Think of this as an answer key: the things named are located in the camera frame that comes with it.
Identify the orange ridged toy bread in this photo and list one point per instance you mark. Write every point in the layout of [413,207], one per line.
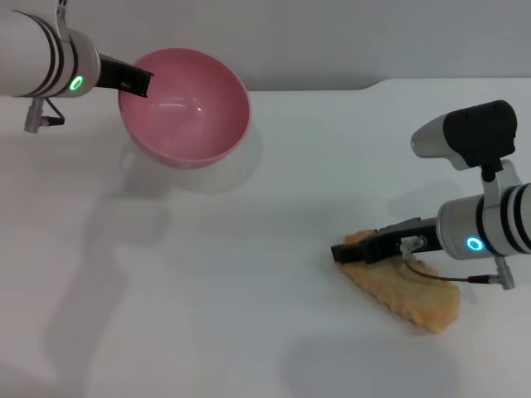
[406,294]

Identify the silver right camera bracket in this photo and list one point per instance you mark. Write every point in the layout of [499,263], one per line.
[500,182]

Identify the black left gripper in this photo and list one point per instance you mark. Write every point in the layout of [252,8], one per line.
[110,72]

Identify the pink plastic bowl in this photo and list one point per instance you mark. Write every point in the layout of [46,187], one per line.
[186,124]

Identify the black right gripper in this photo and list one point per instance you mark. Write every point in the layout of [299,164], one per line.
[398,242]

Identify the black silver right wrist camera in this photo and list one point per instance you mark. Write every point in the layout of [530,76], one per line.
[477,132]

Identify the silver camera bracket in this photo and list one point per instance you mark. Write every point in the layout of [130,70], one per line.
[500,182]
[61,20]

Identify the silver left camera bracket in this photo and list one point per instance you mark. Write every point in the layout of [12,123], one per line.
[61,20]

